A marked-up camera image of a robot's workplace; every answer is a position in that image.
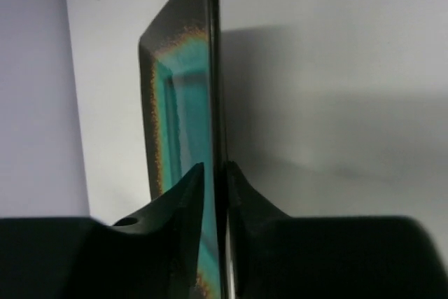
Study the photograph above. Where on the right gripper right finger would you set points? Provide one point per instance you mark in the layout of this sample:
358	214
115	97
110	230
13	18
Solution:
275	255

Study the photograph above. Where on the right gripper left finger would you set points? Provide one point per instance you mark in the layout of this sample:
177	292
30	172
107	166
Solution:
151	253

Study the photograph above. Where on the teal square plate dark rim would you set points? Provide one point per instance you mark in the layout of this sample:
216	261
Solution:
182	108

